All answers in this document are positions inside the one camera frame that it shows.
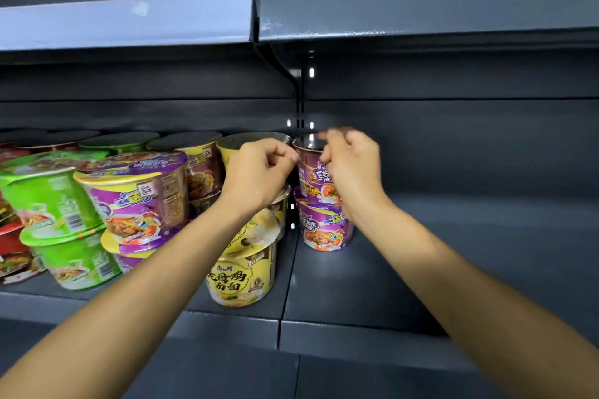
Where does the person's left hand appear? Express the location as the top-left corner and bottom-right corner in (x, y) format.
(218, 137), (301, 221)

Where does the person's right hand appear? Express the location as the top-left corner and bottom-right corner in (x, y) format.
(318, 127), (395, 228)

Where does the purple cup noodle bowl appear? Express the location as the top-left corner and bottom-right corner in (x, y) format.
(73, 151), (191, 246)
(291, 133), (348, 206)
(100, 228), (162, 274)
(145, 130), (225, 202)
(293, 199), (356, 253)
(188, 190), (222, 221)

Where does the dark metal store shelving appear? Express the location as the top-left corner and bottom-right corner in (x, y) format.
(0, 0), (599, 399)

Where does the green cup noodle bowl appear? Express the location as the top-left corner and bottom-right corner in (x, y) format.
(78, 130), (162, 155)
(19, 224), (124, 291)
(0, 150), (109, 241)

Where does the person's left forearm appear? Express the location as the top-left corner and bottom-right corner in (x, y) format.
(0, 197), (253, 399)

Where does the person's right forearm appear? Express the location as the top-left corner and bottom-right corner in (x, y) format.
(353, 201), (599, 399)

